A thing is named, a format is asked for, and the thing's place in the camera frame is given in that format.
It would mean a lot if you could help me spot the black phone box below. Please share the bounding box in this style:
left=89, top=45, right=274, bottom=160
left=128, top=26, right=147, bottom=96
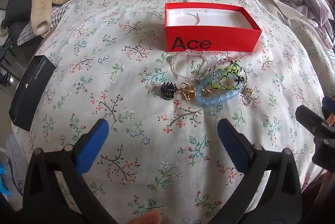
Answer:
left=9, top=55, right=57, bottom=132

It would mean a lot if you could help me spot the dark grey cloth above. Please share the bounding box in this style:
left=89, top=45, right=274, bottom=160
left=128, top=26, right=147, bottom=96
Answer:
left=5, top=0, right=33, bottom=37

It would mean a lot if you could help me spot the neon green bead bracelet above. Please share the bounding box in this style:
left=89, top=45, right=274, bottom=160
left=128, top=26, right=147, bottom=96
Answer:
left=211, top=62, right=242, bottom=90

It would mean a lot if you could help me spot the floral quilt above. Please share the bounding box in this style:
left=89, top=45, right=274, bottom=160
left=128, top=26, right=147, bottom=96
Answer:
left=12, top=0, right=335, bottom=224

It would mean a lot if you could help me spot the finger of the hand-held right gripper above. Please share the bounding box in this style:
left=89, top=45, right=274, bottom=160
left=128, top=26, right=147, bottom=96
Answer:
left=295, top=105, right=333, bottom=136
left=322, top=96, right=335, bottom=113

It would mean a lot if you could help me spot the dark green bead bracelet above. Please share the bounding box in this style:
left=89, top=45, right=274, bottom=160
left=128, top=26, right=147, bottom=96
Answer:
left=213, top=58, right=248, bottom=88

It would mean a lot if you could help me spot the white cloth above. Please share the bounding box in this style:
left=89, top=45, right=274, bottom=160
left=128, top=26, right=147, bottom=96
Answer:
left=271, top=0, right=307, bottom=24

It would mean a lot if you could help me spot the white bead bracelet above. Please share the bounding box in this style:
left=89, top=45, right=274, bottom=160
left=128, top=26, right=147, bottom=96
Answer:
left=173, top=50, right=210, bottom=81

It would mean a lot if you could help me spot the large gold ring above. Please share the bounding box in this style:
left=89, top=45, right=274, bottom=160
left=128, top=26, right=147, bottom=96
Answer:
left=179, top=82, right=197, bottom=101

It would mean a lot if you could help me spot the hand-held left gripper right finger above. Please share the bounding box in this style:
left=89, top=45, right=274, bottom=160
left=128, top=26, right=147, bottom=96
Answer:
left=209, top=119, right=304, bottom=224

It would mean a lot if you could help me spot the white plastic bag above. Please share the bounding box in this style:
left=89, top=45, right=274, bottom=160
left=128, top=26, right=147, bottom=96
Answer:
left=0, top=132, right=29, bottom=204

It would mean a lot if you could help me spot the blue bead bracelet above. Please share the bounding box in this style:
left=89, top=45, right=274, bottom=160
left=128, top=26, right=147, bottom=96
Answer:
left=195, top=70, right=241, bottom=107

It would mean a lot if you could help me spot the red cardboard box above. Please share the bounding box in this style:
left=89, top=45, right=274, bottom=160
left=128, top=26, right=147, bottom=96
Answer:
left=164, top=2, right=262, bottom=52

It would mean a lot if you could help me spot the person's left hand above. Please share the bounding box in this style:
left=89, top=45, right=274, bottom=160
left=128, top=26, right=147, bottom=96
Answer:
left=128, top=209, right=163, bottom=224

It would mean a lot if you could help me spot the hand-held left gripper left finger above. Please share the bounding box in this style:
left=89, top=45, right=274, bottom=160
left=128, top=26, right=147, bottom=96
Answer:
left=22, top=118, right=116, bottom=224

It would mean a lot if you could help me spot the black hair claw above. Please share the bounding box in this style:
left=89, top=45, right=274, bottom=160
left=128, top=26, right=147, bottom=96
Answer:
left=160, top=81, right=176, bottom=100

